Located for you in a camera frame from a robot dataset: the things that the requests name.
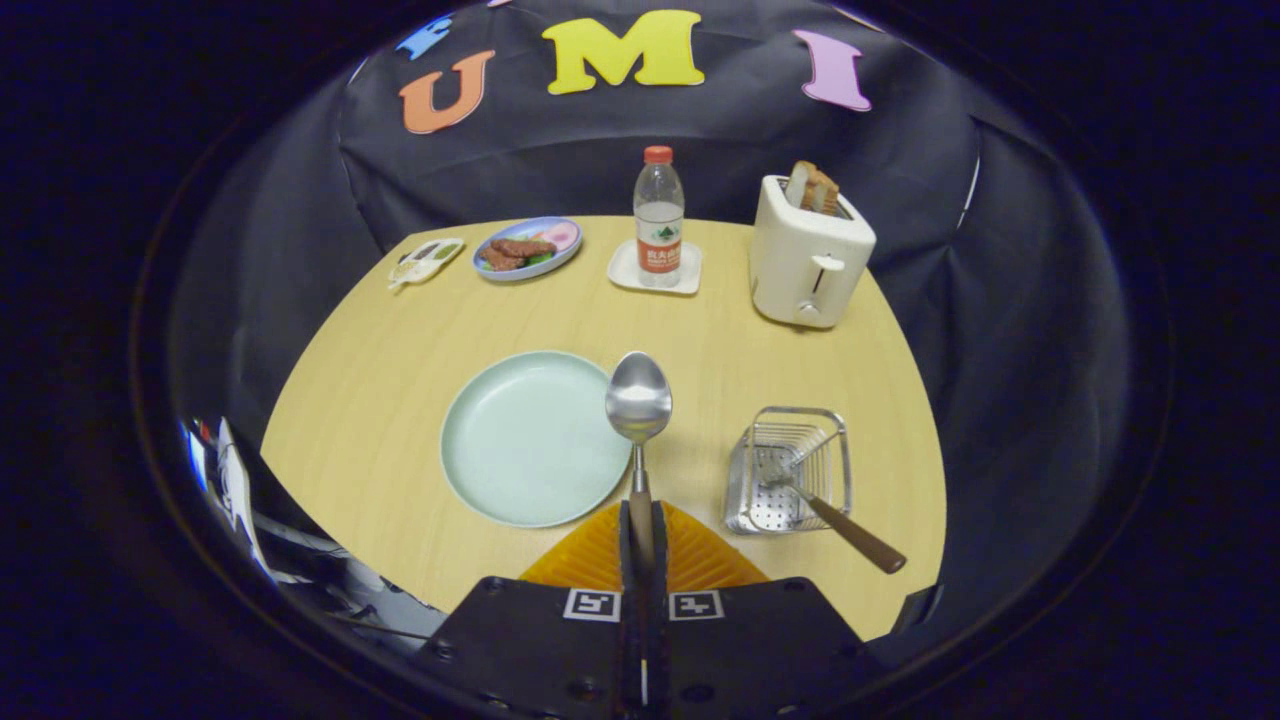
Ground small white dish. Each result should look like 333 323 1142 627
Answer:
388 237 466 291

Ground white square coaster tray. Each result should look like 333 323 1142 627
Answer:
608 238 703 296

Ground light green plate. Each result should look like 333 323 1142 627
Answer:
440 350 633 528

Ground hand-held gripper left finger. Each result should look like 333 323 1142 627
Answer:
415 500 641 720

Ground brown meat pieces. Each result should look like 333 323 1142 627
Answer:
478 238 556 271

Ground metal wire basket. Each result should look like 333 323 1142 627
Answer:
723 405 853 536

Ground metal spoon with brown handle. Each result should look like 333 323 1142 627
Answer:
605 350 673 573

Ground clear plastic water bottle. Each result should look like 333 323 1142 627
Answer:
634 146 686 289

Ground metal fork with brown handle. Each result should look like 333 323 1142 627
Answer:
760 455 907 575

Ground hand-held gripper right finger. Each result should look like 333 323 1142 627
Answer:
640 500 881 720

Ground blue plate with food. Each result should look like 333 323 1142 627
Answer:
472 217 583 282

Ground white toaster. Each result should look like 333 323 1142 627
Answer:
750 175 877 329

